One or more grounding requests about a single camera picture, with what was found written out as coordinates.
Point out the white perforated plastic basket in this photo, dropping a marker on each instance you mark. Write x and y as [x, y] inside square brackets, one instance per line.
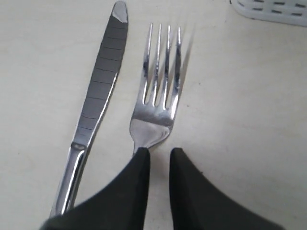
[292, 12]

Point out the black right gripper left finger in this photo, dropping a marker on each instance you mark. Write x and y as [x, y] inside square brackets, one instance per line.
[121, 205]

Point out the silver fork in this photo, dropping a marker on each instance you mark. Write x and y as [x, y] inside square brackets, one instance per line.
[156, 106]

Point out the silver table knife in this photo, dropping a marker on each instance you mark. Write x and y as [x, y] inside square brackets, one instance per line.
[100, 88]

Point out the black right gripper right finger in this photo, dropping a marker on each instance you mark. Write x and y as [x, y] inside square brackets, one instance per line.
[196, 204]

